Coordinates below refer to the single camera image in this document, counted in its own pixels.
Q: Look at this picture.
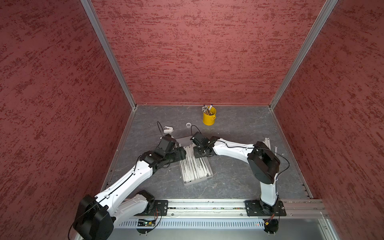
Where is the perforated cable duct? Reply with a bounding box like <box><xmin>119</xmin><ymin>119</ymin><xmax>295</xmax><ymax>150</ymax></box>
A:
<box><xmin>115</xmin><ymin>218</ymin><xmax>266</xmax><ymax>230</ymax></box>

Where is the right aluminium corner post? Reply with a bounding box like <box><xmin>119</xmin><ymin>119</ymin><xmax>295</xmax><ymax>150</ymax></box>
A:
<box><xmin>269</xmin><ymin>0</ymin><xmax>338</xmax><ymax>111</ymax></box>

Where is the left aluminium corner post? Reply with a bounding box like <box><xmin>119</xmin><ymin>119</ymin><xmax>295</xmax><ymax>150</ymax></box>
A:
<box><xmin>81</xmin><ymin>0</ymin><xmax>137</xmax><ymax>111</ymax></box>

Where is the white plastic clip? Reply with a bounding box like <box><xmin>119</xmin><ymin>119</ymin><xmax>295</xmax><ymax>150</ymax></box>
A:
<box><xmin>163</xmin><ymin>126</ymin><xmax>174</xmax><ymax>134</ymax></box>

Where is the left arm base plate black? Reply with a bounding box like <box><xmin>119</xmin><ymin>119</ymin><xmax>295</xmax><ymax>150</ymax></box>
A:
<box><xmin>138</xmin><ymin>200</ymin><xmax>169</xmax><ymax>216</ymax></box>

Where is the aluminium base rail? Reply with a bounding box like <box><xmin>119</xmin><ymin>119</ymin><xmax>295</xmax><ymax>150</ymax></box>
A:
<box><xmin>83</xmin><ymin>197</ymin><xmax>329</xmax><ymax>219</ymax></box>

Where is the aluminium corner post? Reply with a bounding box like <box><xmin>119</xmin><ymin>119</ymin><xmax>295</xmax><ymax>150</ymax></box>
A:
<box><xmin>269</xmin><ymin>0</ymin><xmax>338</xmax><ymax>111</ymax></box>
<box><xmin>81</xmin><ymin>0</ymin><xmax>137</xmax><ymax>111</ymax></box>

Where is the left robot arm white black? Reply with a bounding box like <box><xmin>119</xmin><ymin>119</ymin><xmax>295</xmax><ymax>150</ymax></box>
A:
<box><xmin>70</xmin><ymin>134</ymin><xmax>187</xmax><ymax>240</ymax></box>

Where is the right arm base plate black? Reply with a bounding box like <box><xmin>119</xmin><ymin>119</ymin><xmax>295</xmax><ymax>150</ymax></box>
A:
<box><xmin>244</xmin><ymin>200</ymin><xmax>287</xmax><ymax>218</ymax></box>

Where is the yellow metal cup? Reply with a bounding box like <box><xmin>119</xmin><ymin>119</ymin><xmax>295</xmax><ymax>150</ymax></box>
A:
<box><xmin>203</xmin><ymin>107</ymin><xmax>217</xmax><ymax>126</ymax></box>

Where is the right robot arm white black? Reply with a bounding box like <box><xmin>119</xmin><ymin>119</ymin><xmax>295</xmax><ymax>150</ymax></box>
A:
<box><xmin>191</xmin><ymin>132</ymin><xmax>281</xmax><ymax>207</ymax></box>

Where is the translucent plastic storage box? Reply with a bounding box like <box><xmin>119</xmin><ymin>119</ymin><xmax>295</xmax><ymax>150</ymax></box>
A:
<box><xmin>177</xmin><ymin>136</ymin><xmax>213</xmax><ymax>186</ymax></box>

